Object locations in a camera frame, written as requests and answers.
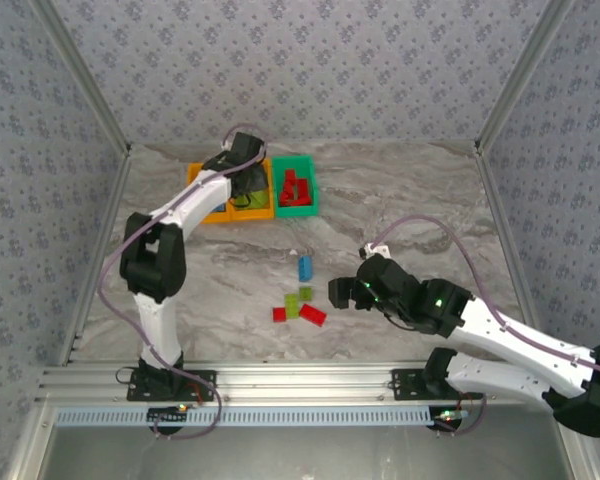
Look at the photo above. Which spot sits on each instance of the long green lego brick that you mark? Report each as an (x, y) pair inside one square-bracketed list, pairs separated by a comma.
[(261, 200), (292, 306), (242, 204)]

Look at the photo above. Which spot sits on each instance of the small square blue lego brick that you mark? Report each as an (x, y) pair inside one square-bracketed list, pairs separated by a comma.
[(220, 206)]

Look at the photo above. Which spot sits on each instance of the long blue lego brick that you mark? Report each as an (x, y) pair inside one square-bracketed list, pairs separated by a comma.
[(306, 268)]

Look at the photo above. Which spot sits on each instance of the small square red lego brick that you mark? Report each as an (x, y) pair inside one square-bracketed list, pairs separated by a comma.
[(280, 315)]

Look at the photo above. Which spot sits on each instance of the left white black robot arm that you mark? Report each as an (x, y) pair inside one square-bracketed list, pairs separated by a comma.
[(152, 260)]

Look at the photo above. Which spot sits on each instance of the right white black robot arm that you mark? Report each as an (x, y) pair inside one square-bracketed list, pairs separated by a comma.
[(505, 380)]

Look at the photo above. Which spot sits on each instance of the orange plastic bin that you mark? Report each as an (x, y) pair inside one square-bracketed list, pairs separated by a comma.
[(195, 172), (252, 215)]

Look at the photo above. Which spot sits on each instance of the small green lego brick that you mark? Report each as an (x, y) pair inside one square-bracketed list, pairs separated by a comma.
[(306, 293)]

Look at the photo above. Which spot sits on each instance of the green plastic bin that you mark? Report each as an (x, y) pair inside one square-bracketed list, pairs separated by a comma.
[(295, 211)]

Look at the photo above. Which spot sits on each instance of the small circuit board with LEDs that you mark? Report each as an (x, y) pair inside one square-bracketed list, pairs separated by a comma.
[(450, 416), (167, 414)]

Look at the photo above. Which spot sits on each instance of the grey metal panel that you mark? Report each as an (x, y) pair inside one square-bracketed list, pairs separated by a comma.
[(305, 455)]

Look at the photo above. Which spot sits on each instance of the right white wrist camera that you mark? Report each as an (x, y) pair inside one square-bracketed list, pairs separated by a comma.
[(375, 250)]

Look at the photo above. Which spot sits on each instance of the wide aluminium mounting rail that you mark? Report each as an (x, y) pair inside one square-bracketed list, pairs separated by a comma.
[(305, 382)]

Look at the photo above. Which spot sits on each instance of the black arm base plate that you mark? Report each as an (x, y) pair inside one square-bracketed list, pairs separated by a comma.
[(137, 392), (405, 387)]

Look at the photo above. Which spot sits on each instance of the aluminium table side rail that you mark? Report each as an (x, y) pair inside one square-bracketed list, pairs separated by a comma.
[(497, 200), (111, 210)]

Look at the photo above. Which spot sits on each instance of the aluminium frame post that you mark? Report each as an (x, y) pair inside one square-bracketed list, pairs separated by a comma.
[(525, 65), (582, 465), (80, 65), (30, 445)]

